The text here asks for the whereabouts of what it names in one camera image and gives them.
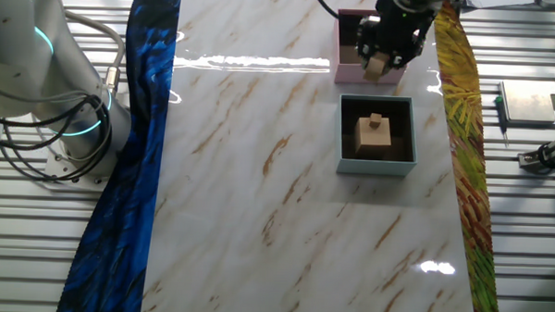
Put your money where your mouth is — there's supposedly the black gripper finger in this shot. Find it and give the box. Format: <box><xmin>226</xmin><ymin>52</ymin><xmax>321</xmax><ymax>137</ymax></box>
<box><xmin>387</xmin><ymin>37</ymin><xmax>425</xmax><ymax>72</ymax></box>
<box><xmin>355</xmin><ymin>14</ymin><xmax>380</xmax><ymax>64</ymax></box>

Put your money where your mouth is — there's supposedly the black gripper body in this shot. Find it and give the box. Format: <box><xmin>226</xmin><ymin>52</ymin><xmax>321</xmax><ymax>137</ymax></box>
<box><xmin>367</xmin><ymin>0</ymin><xmax>440</xmax><ymax>52</ymax></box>

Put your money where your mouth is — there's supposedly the medium wooden cube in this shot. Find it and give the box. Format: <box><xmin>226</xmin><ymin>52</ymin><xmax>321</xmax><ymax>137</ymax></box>
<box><xmin>363</xmin><ymin>51</ymin><xmax>391</xmax><ymax>83</ymax></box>

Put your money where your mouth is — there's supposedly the large wooden cube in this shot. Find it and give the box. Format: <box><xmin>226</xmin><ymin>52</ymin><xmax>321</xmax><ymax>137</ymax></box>
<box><xmin>352</xmin><ymin>115</ymin><xmax>395</xmax><ymax>162</ymax></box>

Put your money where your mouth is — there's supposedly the pink open box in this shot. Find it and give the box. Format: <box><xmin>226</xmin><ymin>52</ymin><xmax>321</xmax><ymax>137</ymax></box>
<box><xmin>331</xmin><ymin>8</ymin><xmax>412</xmax><ymax>86</ymax></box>

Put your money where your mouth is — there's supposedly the light blue open box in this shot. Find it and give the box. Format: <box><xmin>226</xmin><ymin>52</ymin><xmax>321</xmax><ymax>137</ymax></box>
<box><xmin>334</xmin><ymin>93</ymin><xmax>421</xmax><ymax>179</ymax></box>

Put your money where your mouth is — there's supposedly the square silver metal plate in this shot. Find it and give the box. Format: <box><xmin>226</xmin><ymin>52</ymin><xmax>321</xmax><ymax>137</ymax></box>
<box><xmin>498</xmin><ymin>79</ymin><xmax>555</xmax><ymax>126</ymax></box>

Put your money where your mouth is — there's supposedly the yellow green patterned cloth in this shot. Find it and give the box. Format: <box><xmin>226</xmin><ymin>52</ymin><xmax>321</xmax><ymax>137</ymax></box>
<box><xmin>422</xmin><ymin>0</ymin><xmax>513</xmax><ymax>312</ymax></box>

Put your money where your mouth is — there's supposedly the white marble pattern sheet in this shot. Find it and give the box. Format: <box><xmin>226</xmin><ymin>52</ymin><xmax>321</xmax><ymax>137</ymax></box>
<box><xmin>140</xmin><ymin>0</ymin><xmax>490</xmax><ymax>312</ymax></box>

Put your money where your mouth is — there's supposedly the blue patterned cloth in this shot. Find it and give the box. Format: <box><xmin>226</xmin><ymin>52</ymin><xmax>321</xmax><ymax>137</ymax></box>
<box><xmin>55</xmin><ymin>0</ymin><xmax>183</xmax><ymax>312</ymax></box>

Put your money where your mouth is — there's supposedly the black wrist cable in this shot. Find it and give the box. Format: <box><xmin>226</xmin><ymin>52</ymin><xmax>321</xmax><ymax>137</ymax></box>
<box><xmin>308</xmin><ymin>0</ymin><xmax>342</xmax><ymax>20</ymax></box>

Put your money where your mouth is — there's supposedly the green handled screwdriver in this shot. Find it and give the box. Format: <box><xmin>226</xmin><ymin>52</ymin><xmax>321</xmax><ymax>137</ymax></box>
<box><xmin>492</xmin><ymin>94</ymin><xmax>512</xmax><ymax>149</ymax></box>

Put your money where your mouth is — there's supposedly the metal clamp bracket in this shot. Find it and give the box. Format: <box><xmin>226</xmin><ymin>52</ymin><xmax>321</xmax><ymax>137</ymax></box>
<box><xmin>516</xmin><ymin>134</ymin><xmax>555</xmax><ymax>179</ymax></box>

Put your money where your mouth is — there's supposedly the grey hose with metal connector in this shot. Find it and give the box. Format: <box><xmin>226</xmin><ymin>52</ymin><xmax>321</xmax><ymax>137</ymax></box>
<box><xmin>59</xmin><ymin>8</ymin><xmax>129</xmax><ymax>99</ymax></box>

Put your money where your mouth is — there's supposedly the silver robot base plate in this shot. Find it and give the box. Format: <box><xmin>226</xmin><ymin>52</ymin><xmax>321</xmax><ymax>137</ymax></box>
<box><xmin>43</xmin><ymin>145</ymin><xmax>112</xmax><ymax>193</ymax></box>

